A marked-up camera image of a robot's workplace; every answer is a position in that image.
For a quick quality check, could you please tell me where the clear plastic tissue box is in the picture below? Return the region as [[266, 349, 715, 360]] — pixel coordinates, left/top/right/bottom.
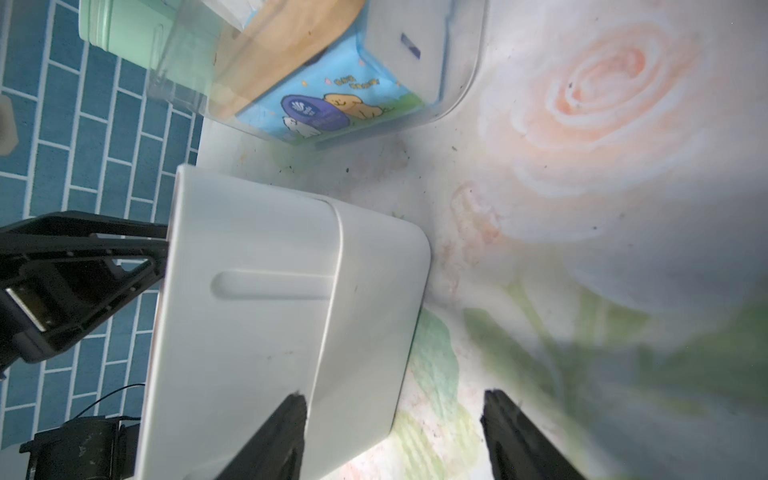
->
[[148, 1, 487, 145]]

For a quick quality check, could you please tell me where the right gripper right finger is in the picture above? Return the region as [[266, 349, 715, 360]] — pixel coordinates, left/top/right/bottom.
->
[[481, 389, 585, 480]]

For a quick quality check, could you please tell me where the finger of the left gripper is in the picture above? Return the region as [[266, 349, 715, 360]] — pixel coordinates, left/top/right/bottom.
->
[[1, 211, 169, 288], [1, 257, 166, 371]]

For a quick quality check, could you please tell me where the green pencil cup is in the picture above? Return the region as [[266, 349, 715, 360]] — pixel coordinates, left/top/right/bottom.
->
[[78, 0, 181, 70]]

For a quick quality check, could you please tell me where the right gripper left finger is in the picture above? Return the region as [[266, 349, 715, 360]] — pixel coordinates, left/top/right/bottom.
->
[[216, 393, 307, 480]]

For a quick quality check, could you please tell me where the white plastic box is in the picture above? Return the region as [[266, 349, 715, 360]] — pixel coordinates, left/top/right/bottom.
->
[[136, 165, 431, 479]]

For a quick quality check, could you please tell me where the bamboo lid with slot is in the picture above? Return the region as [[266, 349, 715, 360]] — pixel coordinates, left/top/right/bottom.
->
[[208, 0, 365, 121]]

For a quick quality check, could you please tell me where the blue tissue pack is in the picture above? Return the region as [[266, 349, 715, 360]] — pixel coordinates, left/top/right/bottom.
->
[[220, 1, 453, 145]]

